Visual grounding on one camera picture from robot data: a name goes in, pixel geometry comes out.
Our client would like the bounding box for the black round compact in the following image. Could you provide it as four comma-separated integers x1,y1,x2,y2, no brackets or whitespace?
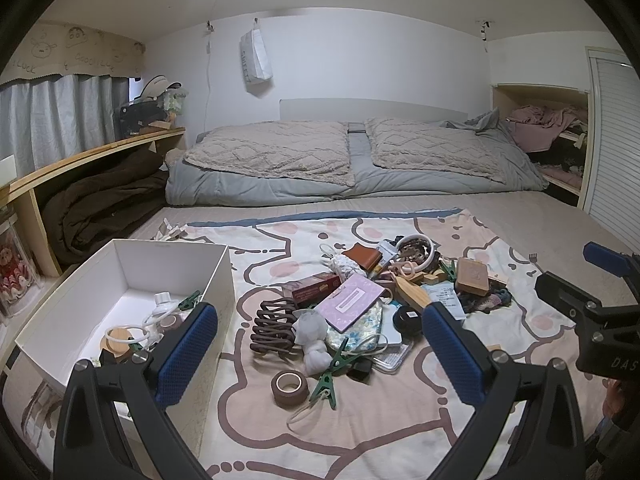
393,306,422,338

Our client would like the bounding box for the white mesh pouch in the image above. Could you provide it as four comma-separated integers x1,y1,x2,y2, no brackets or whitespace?
293,309,332,376

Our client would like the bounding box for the dark brown folded blanket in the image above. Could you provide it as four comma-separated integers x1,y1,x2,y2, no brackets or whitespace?
41,148,168,266

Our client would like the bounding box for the wooden comb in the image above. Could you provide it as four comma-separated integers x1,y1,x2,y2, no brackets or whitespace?
394,276,432,313

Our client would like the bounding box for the white cap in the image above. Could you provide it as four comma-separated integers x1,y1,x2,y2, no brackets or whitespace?
137,75,182,101

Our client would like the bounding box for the dark red small box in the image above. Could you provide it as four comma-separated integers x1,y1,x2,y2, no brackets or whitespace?
281,272,342,309

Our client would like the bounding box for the beige pillow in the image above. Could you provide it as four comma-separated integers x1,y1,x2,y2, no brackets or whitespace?
183,120,355,186
363,118,506,183

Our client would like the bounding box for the pink clothes pile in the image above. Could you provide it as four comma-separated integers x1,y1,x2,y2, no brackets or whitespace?
506,105,587,153

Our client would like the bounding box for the right beige pillow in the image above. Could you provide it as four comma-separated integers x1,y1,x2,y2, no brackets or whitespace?
363,118,506,183

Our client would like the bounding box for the brown tape roll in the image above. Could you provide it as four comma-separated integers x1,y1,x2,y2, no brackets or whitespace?
271,370,309,408
157,314,183,333

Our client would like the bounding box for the white cardboard box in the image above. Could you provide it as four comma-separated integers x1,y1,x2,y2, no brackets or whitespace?
16,240,235,465

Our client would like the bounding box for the round wooden lid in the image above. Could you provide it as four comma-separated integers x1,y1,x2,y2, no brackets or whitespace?
100,327,134,361

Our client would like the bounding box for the white bowl with trinkets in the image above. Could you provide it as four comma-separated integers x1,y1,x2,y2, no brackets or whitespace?
395,233,436,271

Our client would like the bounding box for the left beige pillow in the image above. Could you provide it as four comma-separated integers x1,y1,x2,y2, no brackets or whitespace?
183,120,355,186

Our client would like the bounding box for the white receipt paper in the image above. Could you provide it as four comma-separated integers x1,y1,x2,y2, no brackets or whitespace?
422,281,466,322

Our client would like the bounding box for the wooden bedside shelf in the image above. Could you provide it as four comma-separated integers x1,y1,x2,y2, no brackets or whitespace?
1,127,186,309

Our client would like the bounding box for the floral fabric pouch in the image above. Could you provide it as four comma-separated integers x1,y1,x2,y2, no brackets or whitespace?
324,302,383,353

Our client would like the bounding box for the red dress doll case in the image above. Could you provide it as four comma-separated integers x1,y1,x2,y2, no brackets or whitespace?
0,220,35,308

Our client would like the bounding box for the brown hair claw clip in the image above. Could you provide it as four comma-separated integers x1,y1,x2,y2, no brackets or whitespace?
250,298,297,358

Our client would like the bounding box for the black bag on shelf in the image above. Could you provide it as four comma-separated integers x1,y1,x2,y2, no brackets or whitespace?
115,101,167,138

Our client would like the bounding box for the green clothespin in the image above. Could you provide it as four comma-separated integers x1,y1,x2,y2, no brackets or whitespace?
309,338,352,411

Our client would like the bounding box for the white plastic bottle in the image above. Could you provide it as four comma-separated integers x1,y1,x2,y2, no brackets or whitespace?
143,292,178,326

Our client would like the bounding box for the white louvered door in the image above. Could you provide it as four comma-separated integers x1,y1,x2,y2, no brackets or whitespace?
582,49,640,252

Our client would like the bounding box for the beige cartoon valance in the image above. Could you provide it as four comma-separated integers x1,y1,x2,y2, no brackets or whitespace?
1,21,145,84

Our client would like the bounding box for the cartoon print blanket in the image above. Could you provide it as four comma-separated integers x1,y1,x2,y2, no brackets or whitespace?
44,207,609,480

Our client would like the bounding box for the grey curtain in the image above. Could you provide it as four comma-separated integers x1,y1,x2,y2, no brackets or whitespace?
1,75,129,177

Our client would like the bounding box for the pink card booklet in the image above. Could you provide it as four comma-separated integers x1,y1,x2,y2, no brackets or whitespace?
314,274,384,333

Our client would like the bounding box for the grey folded duvet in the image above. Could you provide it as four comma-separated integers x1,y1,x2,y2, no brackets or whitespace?
166,110,547,207

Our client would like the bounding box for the brown leather wallet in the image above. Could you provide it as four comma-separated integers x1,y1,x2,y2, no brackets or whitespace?
343,243,382,273

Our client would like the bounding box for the clear plastic case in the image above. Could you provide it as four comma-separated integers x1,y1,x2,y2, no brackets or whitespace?
372,334,414,375

